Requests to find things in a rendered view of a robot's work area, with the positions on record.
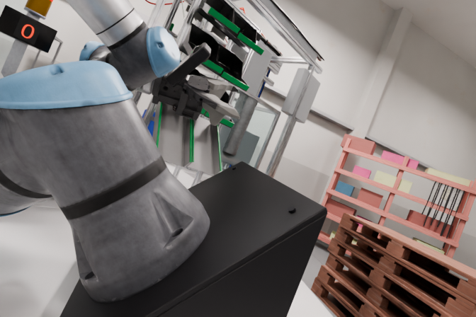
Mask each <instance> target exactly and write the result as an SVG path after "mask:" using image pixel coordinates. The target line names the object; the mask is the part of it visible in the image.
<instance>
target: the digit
mask: <svg viewBox="0 0 476 317"><path fill-rule="evenodd" d="M41 28H42V25H40V24H39V23H36V22H35V21H32V20H31V19H29V18H27V17H25V16H23V15H21V18H20V20H19V22H18V25H17V26H16V29H15V31H14V33H13V35H14V36H16V37H17V38H20V39H22V40H25V41H26V42H29V43H31V44H33V45H34V44H35V41H36V39H37V37H38V35H39V32H40V30H41Z"/></svg>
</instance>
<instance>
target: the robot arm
mask: <svg viewBox="0 0 476 317"><path fill-rule="evenodd" d="M66 1H67V2H68V3H69V5H70V6H71V7H72V8H73V9H74V10H75V11H76V12H77V13H78V14H79V16H80V17H81V18H82V19H83V21H84V22H85V23H86V24H87V25H88V27H90V29H92V31H93V32H94V33H95V34H96V35H97V37H98V38H99V39H100V40H101V41H102V43H99V42H96V41H89V42H87V43H86V44H85V45H84V48H83V49H82V50H81V53H80V56H79V61H76V62H65V63H59V64H52V65H47V66H43V67H38V68H34V69H29V70H26V71H21V72H18V73H15V74H12V75H9V76H6V77H3V75H2V73H1V72H0V217H6V216H9V215H12V214H16V213H19V212H22V211H23V210H25V209H27V208H29V207H31V206H32V205H34V204H37V203H40V202H43V201H45V200H48V199H50V198H52V197H53V198H54V199H55V202H56V203H57V205H58V206H59V208H60V209H61V210H62V213H63V214H64V215H65V217H66V219H67V221H68V222H69V224H70V226H71V229H72V235H73V240H74V248H75V253H76V261H77V265H78V269H79V276H80V280H81V283H82V284H83V286H84V288H85V290H86V291H87V292H88V294H89V296H90V297H91V298H92V300H94V301H95V302H98V303H111V302H115V301H120V300H123V299H126V298H129V297H131V296H134V295H136V294H138V293H140V292H142V291H144V290H146V289H148V288H150V287H151V286H153V285H154V284H156V283H157V282H159V281H161V280H162V279H164V278H165V277H166V276H168V275H169V274H171V273H172V272H173V271H174V270H175V269H177V268H178V267H179V266H180V265H182V264H183V263H184V262H185V261H186V260H187V259H188V258H189V257H190V256H191V255H192V254H193V253H194V252H195V251H196V249H197V248H198V247H199V245H200V244H201V243H202V242H203V240H204V238H205V237H206V235H207V233H208V230H209V228H210V219H209V216H208V214H207V212H206V211H205V208H204V206H203V205H202V203H201V202H200V201H199V200H198V199H197V198H196V197H195V196H194V195H193V194H192V193H191V192H190V191H189V190H188V189H187V188H186V187H185V186H184V185H183V184H182V183H181V182H180V181H179V180H178V179H177V178H176V177H175V176H174V175H172V174H171V172H170V171H169V169H168V167H167V165H166V164H165V162H164V160H163V158H162V155H161V154H160V152H159V150H158V148H157V145H156V144H155V142H154V140H153V138H152V136H151V134H150V132H149V130H148V128H147V126H146V124H145V121H144V120H143V118H142V116H141V114H140V112H139V110H138V109H137V106H136V105H135V102H134V100H133V99H132V97H133V94H132V92H131V91H134V90H136V91H139V92H142V93H146V94H148V95H150V94H152V95H153V99H152V103H154V104H158V102H162V103H166V104H168V105H172V106H173V110H174V109H175V110H174V111H176V115H180V116H183V117H187V118H189V119H192V120H196V121H197V119H198V117H199V115H200V114H201V111H202V109H203V108H204V109H205V110H206V111H208V113H209V117H210V124H212V125H214V126H216V125H218V124H219V123H220V121H221V120H222V119H223V118H224V116H226V115H228V116H230V117H233V118H236V119H240V116H239V113H238V112H237V110H236V108H233V107H231V106H229V105H228V104H227V103H224V102H223V101H221V100H220V99H221V97H222V96H223V94H224V93H225V91H234V92H238V89H237V88H236V87H235V86H233V85H232V84H229V83H226V82H224V81H219V80H218V79H214V78H210V77H207V76H196V75H188V74H189V73H191V72H192V71H193V70H194V69H195V68H196V67H198V66H199V65H200V64H202V63H203V62H206V61H207V60H208V58H209V56H210V53H211V49H210V47H209V46H208V45H207V43H205V42H204V43H203V44H202V45H198V46H196V47H195V48H194V49H193V52H192V53H190V54H189V55H188V56H187V57H186V58H185V59H184V60H183V61H181V55H180V52H179V48H178V45H177V44H176V41H175V40H174V38H173V37H172V36H171V34H170V33H168V32H167V30H166V29H165V28H163V27H161V26H156V27H154V28H148V26H147V24H146V23H145V22H144V21H143V20H142V18H141V17H140V15H139V13H138V12H137V11H136V10H135V8H134V7H133V5H132V4H131V3H130V1H129V0H66ZM180 61H181V62H180ZM166 74H168V75H167V76H166ZM175 107H176V108H175Z"/></svg>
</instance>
